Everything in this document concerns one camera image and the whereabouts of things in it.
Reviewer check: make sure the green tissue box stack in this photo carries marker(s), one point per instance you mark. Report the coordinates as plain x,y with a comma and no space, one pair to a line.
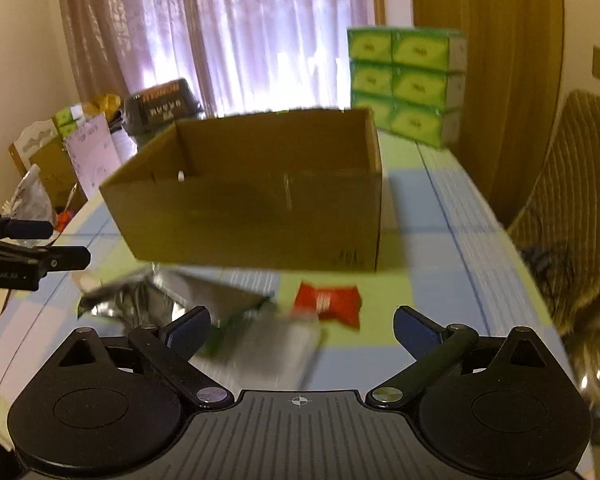
412,80

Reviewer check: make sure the black printed bag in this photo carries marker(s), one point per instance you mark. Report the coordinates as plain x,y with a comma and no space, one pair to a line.
152,109

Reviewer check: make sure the checked tablecloth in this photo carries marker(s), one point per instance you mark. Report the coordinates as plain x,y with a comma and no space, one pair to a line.
441,251

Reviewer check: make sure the grey plastic bag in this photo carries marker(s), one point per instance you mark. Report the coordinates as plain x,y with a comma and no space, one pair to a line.
30,200

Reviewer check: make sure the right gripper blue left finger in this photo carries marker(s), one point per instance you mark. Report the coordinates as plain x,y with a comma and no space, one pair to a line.
168,351

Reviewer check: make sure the quilted brown chair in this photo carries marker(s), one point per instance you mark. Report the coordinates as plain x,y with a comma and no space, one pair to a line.
558,230

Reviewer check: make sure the red snack packet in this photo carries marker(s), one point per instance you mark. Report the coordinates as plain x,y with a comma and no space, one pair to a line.
340,304

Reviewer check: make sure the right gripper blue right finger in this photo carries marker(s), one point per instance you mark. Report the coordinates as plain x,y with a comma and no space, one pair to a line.
436,350

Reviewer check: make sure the brown cardboard box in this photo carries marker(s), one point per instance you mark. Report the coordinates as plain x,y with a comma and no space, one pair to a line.
294,190

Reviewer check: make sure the clear plastic tray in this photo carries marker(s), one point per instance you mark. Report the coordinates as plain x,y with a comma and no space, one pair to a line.
266,350

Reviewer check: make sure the silver foil bag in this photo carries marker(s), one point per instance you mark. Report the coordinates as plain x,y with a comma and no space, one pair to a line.
159,296

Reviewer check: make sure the pink paper box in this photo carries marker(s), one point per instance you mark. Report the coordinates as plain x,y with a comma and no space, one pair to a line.
92,153

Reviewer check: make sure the brown carton beside table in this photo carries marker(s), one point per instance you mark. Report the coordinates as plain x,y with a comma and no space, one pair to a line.
40,144

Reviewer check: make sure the curtain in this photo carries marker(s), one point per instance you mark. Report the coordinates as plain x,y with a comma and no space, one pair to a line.
238,56

